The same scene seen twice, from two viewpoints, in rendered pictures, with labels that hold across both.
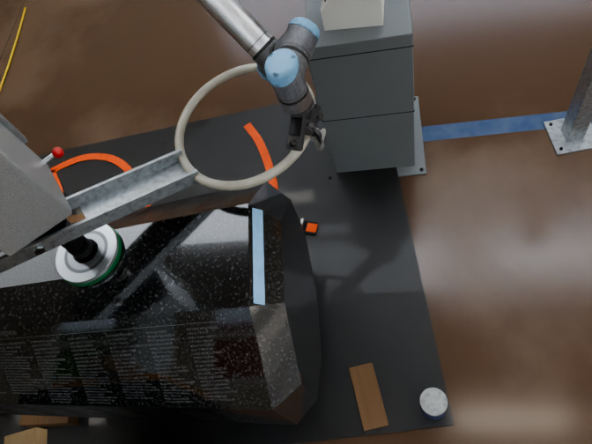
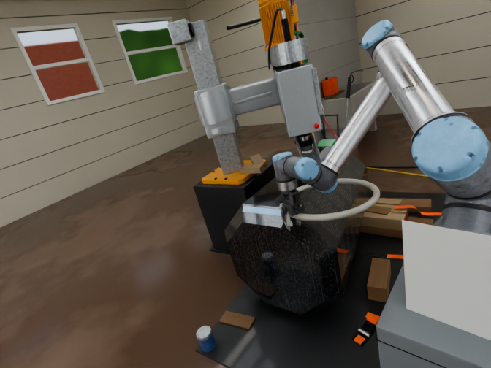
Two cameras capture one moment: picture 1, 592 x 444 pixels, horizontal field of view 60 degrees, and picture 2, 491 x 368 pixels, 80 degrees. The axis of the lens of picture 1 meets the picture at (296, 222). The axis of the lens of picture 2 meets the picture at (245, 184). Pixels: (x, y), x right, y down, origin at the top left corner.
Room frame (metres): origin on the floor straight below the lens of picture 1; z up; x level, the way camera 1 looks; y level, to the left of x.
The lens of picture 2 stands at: (1.33, -1.34, 1.65)
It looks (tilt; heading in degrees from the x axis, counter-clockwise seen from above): 22 degrees down; 113
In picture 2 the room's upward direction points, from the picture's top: 15 degrees counter-clockwise
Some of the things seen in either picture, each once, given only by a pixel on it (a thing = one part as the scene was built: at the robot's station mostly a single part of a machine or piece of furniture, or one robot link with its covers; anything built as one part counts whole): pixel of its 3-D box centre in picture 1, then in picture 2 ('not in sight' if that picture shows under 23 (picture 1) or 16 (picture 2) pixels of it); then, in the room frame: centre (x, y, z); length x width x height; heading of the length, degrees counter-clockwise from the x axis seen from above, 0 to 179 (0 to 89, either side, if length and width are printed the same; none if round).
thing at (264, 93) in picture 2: not in sight; (238, 100); (0.41, 1.15, 1.39); 0.74 x 0.34 x 0.25; 19
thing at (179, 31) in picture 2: not in sight; (182, 32); (0.17, 0.94, 2.00); 0.20 x 0.18 x 0.15; 164
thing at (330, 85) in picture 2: not in sight; (331, 85); (1.06, 4.00, 1.00); 0.50 x 0.22 x 0.33; 68
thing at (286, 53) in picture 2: not in sight; (286, 56); (0.92, 0.99, 1.64); 0.96 x 0.25 x 0.17; 105
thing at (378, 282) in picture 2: not in sight; (379, 279); (1.39, 0.40, 0.07); 0.30 x 0.12 x 0.12; 79
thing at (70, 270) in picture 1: (86, 252); not in sight; (1.01, 0.65, 0.87); 0.21 x 0.21 x 0.01
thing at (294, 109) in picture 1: (293, 98); (288, 184); (1.02, -0.14, 1.11); 0.10 x 0.09 x 0.05; 45
